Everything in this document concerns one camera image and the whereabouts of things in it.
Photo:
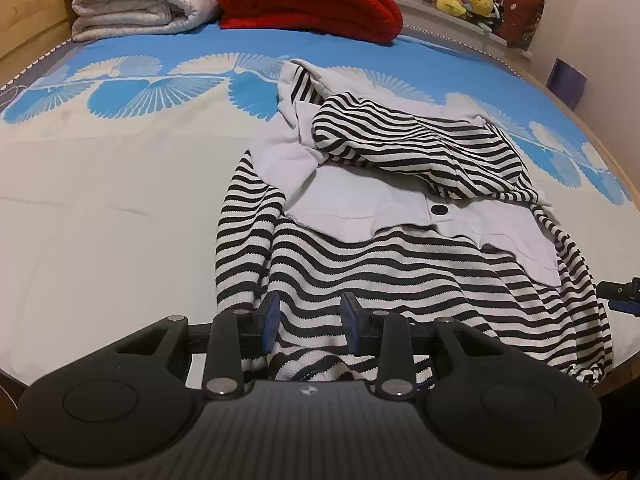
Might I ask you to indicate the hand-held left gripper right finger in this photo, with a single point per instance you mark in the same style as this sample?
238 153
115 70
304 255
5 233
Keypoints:
350 322

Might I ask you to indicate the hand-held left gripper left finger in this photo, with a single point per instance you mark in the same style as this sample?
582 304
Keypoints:
271 322

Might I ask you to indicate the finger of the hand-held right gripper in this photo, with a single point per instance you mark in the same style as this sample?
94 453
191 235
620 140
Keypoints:
622 295

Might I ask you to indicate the striped shirt with white vest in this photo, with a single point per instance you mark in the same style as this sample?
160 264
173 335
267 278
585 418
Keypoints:
380 270

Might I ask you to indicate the blue patterned bed sheet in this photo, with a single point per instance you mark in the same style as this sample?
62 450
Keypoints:
100 240

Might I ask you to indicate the purple box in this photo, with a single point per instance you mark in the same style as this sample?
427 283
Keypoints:
566 84

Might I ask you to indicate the dark red cushion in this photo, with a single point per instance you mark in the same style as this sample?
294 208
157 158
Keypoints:
522 20

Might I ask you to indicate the white window sill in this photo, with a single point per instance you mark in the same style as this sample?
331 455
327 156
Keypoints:
450 27

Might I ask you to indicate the white speckled folded quilt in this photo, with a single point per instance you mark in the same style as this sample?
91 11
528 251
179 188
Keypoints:
140 12

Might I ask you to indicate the wooden headboard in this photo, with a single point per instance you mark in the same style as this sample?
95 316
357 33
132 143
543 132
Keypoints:
25 15

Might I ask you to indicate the wooden bed side rail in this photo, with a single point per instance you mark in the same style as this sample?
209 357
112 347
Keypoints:
612 155

